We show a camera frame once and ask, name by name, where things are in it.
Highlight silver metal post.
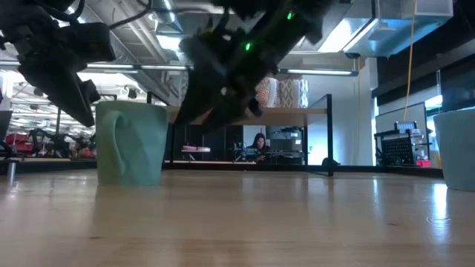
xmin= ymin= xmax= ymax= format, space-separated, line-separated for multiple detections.
xmin=6 ymin=160 xmax=18 ymax=188

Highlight wooden shelf riser black legs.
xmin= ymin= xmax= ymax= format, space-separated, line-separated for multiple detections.
xmin=146 ymin=90 xmax=335 ymax=177

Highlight green faceted mug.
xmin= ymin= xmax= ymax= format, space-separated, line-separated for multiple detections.
xmin=95 ymin=100 xmax=169 ymax=188

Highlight black monitor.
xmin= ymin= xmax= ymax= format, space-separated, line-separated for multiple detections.
xmin=0 ymin=110 xmax=14 ymax=161

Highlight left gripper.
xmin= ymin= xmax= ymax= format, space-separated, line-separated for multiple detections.
xmin=10 ymin=24 xmax=101 ymax=128

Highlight silver spiral air duct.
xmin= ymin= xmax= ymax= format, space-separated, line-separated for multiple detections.
xmin=83 ymin=0 xmax=149 ymax=65

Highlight grey storage bin stack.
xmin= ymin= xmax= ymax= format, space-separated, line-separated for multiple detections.
xmin=266 ymin=125 xmax=304 ymax=165

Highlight light blue faceted mug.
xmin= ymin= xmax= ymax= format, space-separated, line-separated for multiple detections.
xmin=433 ymin=109 xmax=475 ymax=192

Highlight long ceiling light strip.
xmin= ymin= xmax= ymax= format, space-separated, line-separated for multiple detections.
xmin=0 ymin=61 xmax=359 ymax=76

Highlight person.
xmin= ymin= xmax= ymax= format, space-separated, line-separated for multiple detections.
xmin=249 ymin=132 xmax=272 ymax=163

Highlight black aluminium table frame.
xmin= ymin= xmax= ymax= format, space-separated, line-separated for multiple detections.
xmin=0 ymin=158 xmax=445 ymax=178

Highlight silver round air duct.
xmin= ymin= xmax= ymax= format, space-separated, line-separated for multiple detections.
xmin=150 ymin=0 xmax=180 ymax=34

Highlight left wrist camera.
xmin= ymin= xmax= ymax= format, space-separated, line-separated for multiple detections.
xmin=59 ymin=22 xmax=117 ymax=72

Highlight black perforated rack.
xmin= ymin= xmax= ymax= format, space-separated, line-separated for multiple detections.
xmin=373 ymin=120 xmax=433 ymax=167

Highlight brown patterned mug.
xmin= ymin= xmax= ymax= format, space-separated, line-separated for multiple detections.
xmin=278 ymin=78 xmax=309 ymax=109

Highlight pink tray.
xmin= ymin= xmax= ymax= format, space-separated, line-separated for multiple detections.
xmin=180 ymin=145 xmax=212 ymax=153

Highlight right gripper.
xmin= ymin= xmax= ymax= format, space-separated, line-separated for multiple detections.
xmin=174 ymin=22 xmax=272 ymax=134

